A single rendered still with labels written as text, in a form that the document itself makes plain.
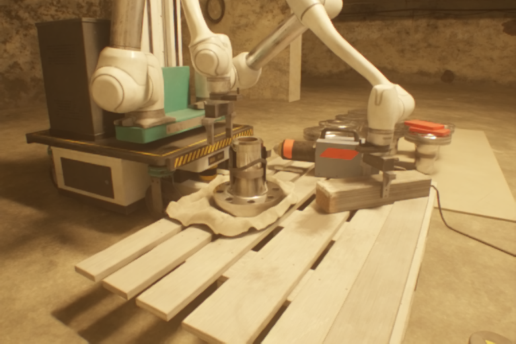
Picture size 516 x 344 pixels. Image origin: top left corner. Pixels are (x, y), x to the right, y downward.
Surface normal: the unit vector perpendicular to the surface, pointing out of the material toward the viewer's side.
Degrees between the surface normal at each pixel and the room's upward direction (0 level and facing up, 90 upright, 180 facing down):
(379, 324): 0
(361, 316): 0
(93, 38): 90
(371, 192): 90
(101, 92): 96
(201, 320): 0
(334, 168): 90
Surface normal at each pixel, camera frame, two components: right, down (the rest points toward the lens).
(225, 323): 0.00, -0.96
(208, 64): 0.00, 0.39
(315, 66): -0.51, 0.23
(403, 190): 0.29, 0.25
